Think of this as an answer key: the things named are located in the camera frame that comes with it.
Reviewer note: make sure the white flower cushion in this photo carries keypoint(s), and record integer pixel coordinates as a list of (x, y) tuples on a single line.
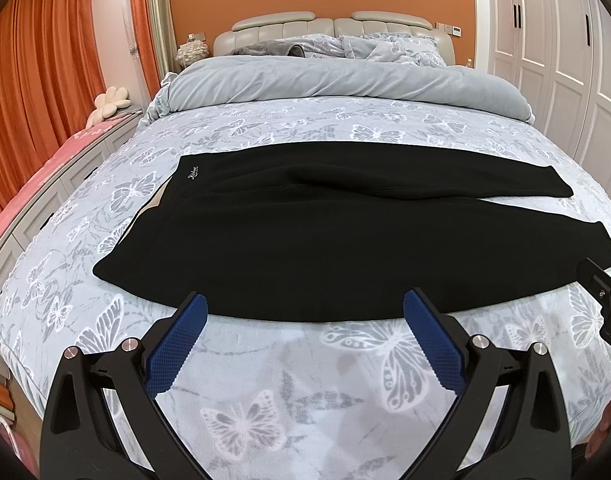
[(107, 104)]

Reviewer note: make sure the orange curtain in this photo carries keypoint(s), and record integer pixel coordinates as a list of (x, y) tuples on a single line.
[(49, 77)]

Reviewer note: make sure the pink topped bench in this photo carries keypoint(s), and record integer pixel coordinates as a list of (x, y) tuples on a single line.
[(38, 200)]

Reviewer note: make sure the white bedside ornament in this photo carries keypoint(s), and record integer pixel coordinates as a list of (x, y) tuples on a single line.
[(195, 49)]

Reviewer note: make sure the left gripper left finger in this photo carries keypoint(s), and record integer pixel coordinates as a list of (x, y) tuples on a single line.
[(79, 438)]

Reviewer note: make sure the floral pillow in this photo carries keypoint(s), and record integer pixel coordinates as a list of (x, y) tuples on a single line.
[(383, 47)]

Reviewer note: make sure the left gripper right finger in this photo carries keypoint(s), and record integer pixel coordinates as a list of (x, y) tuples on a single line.
[(531, 438)]

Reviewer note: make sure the dark grey blanket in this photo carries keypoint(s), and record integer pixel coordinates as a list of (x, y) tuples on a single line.
[(270, 48)]

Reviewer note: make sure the grey rolled duvet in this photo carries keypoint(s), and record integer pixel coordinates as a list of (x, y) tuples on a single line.
[(242, 79)]

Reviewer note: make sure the white wardrobe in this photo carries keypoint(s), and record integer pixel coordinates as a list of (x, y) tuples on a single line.
[(558, 54)]

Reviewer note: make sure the beige padded headboard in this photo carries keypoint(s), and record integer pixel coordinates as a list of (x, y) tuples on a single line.
[(300, 23)]

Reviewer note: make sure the black pants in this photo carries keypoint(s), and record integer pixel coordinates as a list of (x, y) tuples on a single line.
[(318, 232)]

